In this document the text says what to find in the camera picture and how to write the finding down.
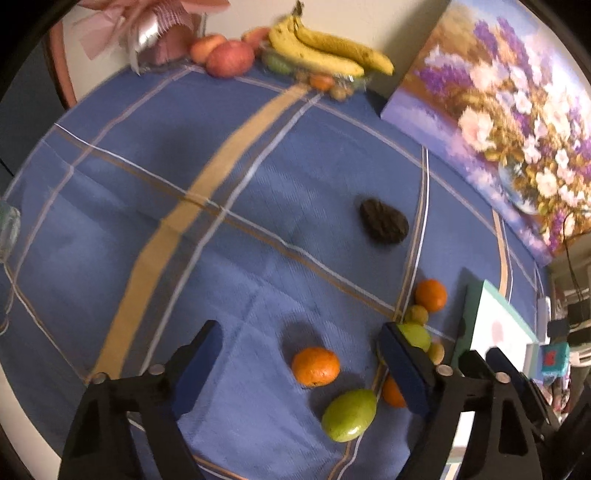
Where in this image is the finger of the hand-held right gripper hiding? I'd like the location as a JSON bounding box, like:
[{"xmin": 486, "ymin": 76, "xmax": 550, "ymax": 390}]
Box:
[
  {"xmin": 486, "ymin": 347, "xmax": 561, "ymax": 435},
  {"xmin": 459, "ymin": 350, "xmax": 491, "ymax": 377}
]

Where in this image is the orange tangerine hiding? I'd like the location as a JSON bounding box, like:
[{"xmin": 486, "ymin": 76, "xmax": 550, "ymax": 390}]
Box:
[
  {"xmin": 382, "ymin": 375, "xmax": 408, "ymax": 409},
  {"xmin": 415, "ymin": 279, "xmax": 448, "ymax": 313},
  {"xmin": 291, "ymin": 346, "xmax": 341, "ymax": 388}
]

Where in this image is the white tray with teal rim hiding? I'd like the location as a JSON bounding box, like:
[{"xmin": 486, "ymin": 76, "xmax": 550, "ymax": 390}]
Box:
[{"xmin": 442, "ymin": 279, "xmax": 541, "ymax": 467}]

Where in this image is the pink ribbon gift bouquet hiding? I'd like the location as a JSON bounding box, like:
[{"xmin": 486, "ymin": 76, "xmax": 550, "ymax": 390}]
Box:
[{"xmin": 74, "ymin": 0, "xmax": 232, "ymax": 77}]

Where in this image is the clear glass jar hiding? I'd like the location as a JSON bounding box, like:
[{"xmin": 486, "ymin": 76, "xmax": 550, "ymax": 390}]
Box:
[{"xmin": 0, "ymin": 200, "xmax": 22, "ymax": 265}]

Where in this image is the red curved frame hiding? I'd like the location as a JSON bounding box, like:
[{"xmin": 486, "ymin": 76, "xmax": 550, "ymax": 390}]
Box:
[{"xmin": 43, "ymin": 17, "xmax": 78, "ymax": 110}]

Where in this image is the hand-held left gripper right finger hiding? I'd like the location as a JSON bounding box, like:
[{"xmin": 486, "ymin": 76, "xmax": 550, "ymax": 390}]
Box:
[{"xmin": 378, "ymin": 322, "xmax": 544, "ymax": 480}]

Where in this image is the teal toy box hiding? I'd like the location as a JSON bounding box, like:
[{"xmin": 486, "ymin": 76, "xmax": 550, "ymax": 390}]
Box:
[{"xmin": 537, "ymin": 340, "xmax": 572, "ymax": 385}]

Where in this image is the flower painting canvas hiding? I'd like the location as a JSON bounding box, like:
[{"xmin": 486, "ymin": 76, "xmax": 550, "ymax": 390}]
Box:
[{"xmin": 381, "ymin": 0, "xmax": 591, "ymax": 266}]

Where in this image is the large green fruit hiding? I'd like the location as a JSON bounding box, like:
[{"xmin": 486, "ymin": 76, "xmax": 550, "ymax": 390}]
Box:
[{"xmin": 321, "ymin": 388, "xmax": 378, "ymax": 443}]

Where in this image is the blue plaid tablecloth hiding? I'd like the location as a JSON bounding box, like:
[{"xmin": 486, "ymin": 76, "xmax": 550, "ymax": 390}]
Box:
[{"xmin": 0, "ymin": 60, "xmax": 555, "ymax": 480}]

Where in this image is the white power strip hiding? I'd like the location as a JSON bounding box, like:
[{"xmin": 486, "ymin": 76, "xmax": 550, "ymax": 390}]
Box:
[{"xmin": 537, "ymin": 295, "xmax": 553, "ymax": 334}]

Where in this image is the small green fruit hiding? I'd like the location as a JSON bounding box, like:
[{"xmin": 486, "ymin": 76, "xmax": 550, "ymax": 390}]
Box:
[{"xmin": 396, "ymin": 322, "xmax": 433, "ymax": 352}]

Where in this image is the yellow banana bunch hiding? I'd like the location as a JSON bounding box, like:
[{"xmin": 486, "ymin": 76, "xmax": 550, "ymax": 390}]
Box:
[{"xmin": 268, "ymin": 2, "xmax": 395, "ymax": 77}]

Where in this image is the black cable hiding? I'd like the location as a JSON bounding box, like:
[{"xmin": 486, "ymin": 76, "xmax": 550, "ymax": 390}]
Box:
[{"xmin": 560, "ymin": 211, "xmax": 584, "ymax": 301}]

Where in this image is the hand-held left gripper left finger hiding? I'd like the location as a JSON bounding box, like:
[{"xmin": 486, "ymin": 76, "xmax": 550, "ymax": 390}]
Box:
[{"xmin": 58, "ymin": 320, "xmax": 222, "ymax": 480}]

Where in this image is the large dark avocado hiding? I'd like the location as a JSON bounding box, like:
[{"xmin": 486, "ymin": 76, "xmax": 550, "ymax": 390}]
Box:
[{"xmin": 359, "ymin": 198, "xmax": 410, "ymax": 253}]

